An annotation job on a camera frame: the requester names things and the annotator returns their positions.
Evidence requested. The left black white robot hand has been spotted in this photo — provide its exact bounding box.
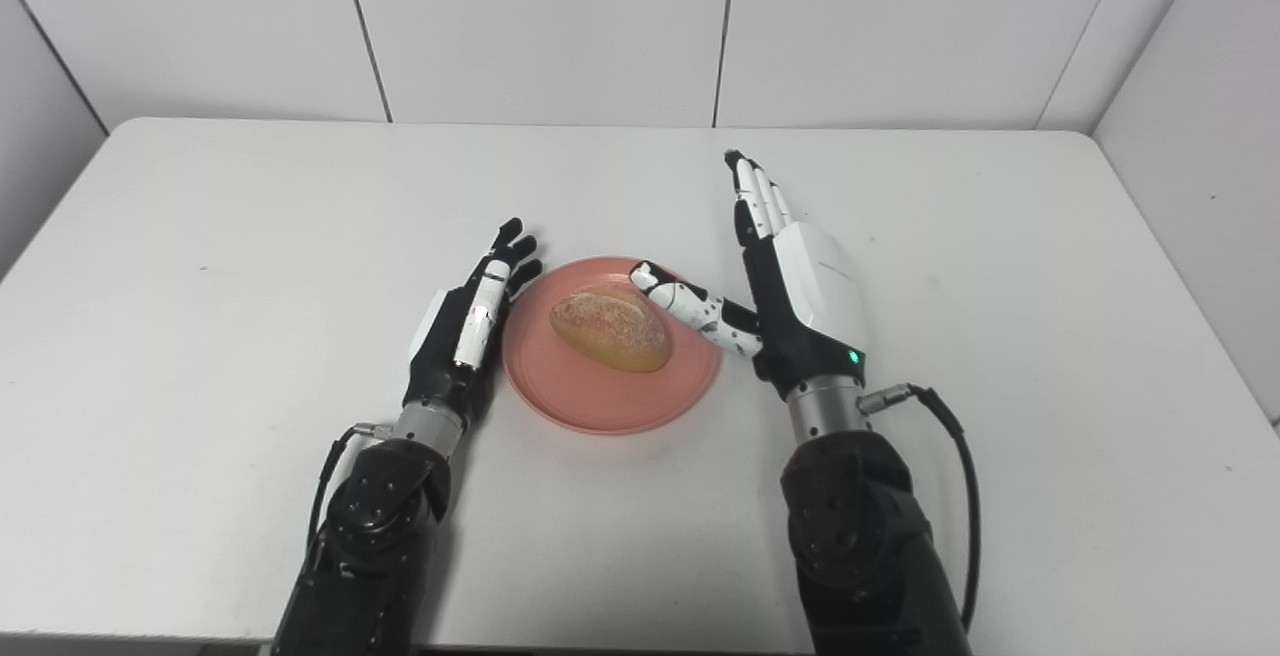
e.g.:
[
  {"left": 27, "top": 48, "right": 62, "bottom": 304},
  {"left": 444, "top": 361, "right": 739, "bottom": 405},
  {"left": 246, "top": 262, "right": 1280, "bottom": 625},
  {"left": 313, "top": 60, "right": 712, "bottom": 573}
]
[{"left": 401, "top": 217, "right": 545, "bottom": 429}]

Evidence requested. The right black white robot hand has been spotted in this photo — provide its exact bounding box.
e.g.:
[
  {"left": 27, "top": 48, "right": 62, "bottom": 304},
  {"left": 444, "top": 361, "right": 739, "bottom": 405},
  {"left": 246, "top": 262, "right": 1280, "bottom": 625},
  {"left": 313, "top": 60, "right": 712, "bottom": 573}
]
[{"left": 629, "top": 149, "right": 870, "bottom": 404}]

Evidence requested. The golden bread roll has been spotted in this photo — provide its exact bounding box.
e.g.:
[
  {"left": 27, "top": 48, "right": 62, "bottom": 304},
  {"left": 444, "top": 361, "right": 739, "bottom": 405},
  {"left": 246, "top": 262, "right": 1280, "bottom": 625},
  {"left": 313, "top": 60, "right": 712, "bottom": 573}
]
[{"left": 549, "top": 282, "right": 673, "bottom": 374}]

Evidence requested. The pink round plate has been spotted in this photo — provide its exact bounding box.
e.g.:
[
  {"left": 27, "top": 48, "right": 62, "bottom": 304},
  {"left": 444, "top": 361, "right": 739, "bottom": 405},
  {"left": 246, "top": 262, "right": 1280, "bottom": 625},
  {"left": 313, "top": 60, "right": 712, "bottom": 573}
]
[{"left": 502, "top": 256, "right": 722, "bottom": 436}]

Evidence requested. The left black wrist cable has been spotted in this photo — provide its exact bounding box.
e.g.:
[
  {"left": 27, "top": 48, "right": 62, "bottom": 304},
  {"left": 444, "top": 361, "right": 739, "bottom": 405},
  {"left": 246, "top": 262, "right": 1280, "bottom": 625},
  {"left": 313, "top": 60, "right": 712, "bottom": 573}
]
[{"left": 304, "top": 422, "right": 394, "bottom": 579}]

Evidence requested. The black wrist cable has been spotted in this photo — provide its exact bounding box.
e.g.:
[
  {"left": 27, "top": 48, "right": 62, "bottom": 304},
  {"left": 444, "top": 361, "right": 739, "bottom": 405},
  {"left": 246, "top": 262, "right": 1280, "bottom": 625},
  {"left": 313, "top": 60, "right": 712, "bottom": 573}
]
[
  {"left": 304, "top": 422, "right": 394, "bottom": 579},
  {"left": 858, "top": 383, "right": 984, "bottom": 633}
]

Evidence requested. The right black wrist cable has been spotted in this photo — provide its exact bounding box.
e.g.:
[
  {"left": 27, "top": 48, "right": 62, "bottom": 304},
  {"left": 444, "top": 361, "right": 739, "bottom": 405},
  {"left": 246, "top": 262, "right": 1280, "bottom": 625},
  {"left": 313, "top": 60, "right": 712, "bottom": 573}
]
[{"left": 858, "top": 383, "right": 984, "bottom": 633}]

